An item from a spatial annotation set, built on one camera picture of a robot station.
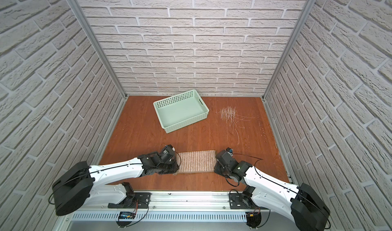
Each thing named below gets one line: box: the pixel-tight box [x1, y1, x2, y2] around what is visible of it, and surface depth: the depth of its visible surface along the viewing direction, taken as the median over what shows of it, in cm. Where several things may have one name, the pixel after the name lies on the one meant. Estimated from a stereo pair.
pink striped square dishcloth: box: [177, 150, 217, 174], surface depth 87 cm
